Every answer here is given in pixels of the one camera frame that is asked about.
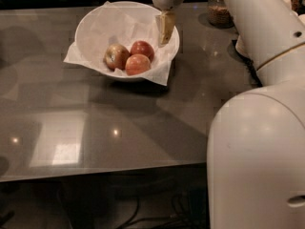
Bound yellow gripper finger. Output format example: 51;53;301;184
155;10;175;45

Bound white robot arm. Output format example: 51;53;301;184
206;0;305;229

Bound red apple back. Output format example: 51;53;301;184
131;40;154;61

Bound white bowl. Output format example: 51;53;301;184
74;1;180;83

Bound red orange apple front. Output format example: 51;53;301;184
125;54;151;75

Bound greenish red apple left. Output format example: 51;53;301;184
104;43;130;71

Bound white paper liner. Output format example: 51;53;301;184
63;1;180;87

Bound glass jar with grains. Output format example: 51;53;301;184
208;0;234;28

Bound black mat under bowls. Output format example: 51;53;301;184
232;40;262;87

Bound black floor cables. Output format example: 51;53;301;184
115;188;209;229

